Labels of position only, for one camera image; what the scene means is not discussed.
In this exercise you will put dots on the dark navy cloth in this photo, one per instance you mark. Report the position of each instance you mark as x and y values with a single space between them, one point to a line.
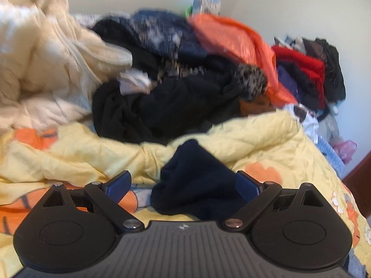
197 179

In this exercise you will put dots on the black clothes heap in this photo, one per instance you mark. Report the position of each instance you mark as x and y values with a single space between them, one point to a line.
162 107

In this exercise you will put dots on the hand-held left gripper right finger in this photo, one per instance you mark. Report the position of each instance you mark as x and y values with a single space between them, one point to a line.
246 186

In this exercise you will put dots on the red garment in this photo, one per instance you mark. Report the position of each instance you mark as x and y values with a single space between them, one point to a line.
301 60

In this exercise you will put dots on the white printed cloth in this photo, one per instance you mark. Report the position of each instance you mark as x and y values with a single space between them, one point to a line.
309 124

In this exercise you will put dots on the brown wooden door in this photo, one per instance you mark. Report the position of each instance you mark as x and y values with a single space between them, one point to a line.
362 185

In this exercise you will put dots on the dark purple garment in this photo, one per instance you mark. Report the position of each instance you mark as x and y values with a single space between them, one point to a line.
292 84

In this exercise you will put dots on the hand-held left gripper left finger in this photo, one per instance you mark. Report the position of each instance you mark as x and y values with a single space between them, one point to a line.
118 186

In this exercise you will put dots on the small white cloth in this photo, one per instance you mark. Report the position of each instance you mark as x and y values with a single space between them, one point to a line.
133 81

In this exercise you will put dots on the black garment on pile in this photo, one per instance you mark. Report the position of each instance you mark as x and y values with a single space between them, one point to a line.
333 69

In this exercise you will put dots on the pink mesh bag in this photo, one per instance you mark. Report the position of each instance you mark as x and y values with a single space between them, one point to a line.
345 149

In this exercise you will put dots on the leopard print fur trim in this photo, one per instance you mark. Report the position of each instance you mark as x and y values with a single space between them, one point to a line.
249 78

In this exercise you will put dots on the black fuzzy garment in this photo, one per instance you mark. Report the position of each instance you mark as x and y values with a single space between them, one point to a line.
121 34

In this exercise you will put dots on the yellow flower print blanket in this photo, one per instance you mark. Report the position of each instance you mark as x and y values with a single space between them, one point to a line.
246 142

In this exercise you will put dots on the cream quilt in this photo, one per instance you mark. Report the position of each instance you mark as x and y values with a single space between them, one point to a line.
34 63

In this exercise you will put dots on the clear plastic bag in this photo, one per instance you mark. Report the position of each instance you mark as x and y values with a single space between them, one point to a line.
329 127

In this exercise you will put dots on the navy patterned garment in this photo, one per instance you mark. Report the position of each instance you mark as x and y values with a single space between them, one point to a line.
165 34

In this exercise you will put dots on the light blue cloth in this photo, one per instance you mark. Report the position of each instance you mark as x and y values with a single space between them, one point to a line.
330 157

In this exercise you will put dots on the white patterned bag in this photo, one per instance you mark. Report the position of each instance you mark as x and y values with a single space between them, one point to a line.
207 4

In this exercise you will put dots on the brown cloth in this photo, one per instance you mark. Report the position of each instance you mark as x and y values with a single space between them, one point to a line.
255 106

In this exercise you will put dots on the orange garment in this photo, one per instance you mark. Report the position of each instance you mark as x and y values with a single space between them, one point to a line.
232 37

